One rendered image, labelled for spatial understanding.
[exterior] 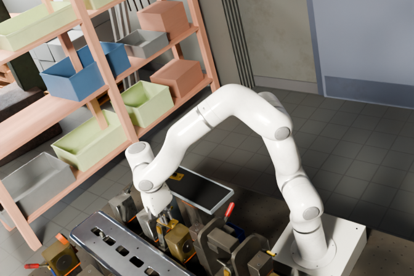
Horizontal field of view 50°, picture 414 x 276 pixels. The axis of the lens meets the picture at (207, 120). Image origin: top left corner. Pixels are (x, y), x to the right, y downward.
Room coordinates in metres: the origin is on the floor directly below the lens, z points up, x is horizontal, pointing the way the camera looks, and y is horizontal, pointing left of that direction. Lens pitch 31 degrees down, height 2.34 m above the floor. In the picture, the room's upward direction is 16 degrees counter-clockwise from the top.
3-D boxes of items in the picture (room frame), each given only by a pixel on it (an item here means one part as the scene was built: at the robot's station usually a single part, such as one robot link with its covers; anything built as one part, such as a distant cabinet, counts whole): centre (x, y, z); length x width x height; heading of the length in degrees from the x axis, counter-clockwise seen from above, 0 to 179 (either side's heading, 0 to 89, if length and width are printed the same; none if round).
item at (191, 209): (1.47, 0.14, 0.92); 0.10 x 0.08 x 0.45; 37
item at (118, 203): (1.66, 0.48, 0.88); 0.12 x 0.07 x 0.36; 127
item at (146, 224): (1.45, 0.33, 0.90); 0.13 x 0.08 x 0.41; 127
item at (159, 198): (1.22, 0.24, 1.36); 0.10 x 0.07 x 0.11; 133
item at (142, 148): (1.21, 0.24, 1.51); 0.09 x 0.08 x 0.13; 2
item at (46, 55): (5.46, 1.39, 0.55); 1.11 x 0.74 x 1.10; 44
